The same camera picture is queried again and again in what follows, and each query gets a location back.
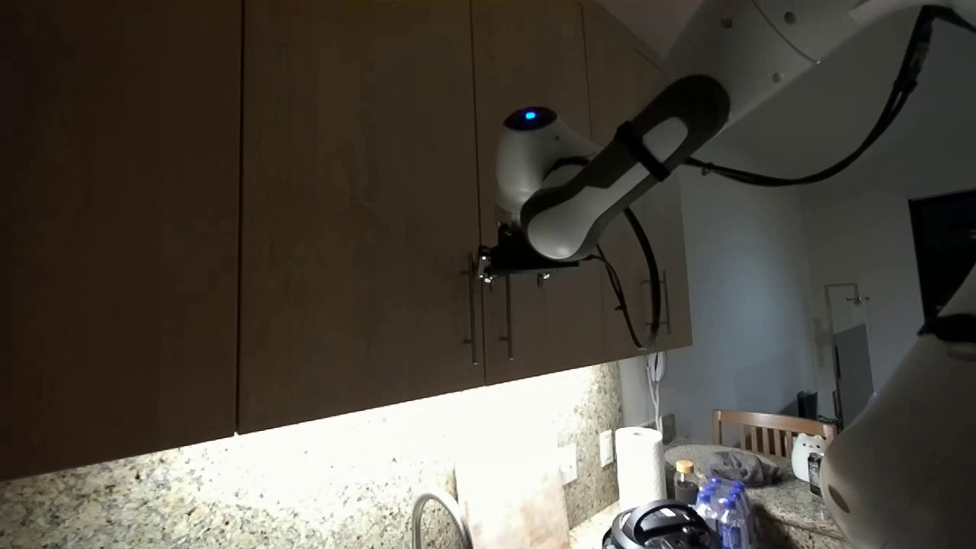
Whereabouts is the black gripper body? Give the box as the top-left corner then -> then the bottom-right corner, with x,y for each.
492,224 -> 589,279

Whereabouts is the grey standing panel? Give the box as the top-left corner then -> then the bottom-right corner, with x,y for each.
832,320 -> 879,415

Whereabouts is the small spice jar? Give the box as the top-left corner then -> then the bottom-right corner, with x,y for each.
671,457 -> 703,504

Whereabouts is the black pressure cooker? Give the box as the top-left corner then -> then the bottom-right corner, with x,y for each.
599,498 -> 723,549

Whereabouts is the black looped wrist cable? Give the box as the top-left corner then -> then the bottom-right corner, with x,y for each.
592,208 -> 664,350

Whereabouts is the clear plastic water bottle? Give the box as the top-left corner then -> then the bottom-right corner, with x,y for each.
700,474 -> 733,533
717,479 -> 756,549

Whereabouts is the white paper towel roll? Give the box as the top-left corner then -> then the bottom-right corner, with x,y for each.
614,425 -> 667,510

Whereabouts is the wooden cutting board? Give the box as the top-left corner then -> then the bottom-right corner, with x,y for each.
451,465 -> 574,549

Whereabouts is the wooden slat chair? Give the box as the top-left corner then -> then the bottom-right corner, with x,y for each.
711,407 -> 843,474

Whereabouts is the chrome faucet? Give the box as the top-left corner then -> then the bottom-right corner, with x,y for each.
408,487 -> 474,549

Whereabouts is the dark glass door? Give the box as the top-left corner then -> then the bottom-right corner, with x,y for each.
907,185 -> 976,329

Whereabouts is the white electric kettle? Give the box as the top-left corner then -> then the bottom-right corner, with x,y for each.
788,430 -> 830,498

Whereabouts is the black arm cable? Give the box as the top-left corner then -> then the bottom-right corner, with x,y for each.
684,4 -> 948,190

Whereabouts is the grey fruit bowl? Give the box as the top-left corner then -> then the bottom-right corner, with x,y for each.
662,441 -> 788,490

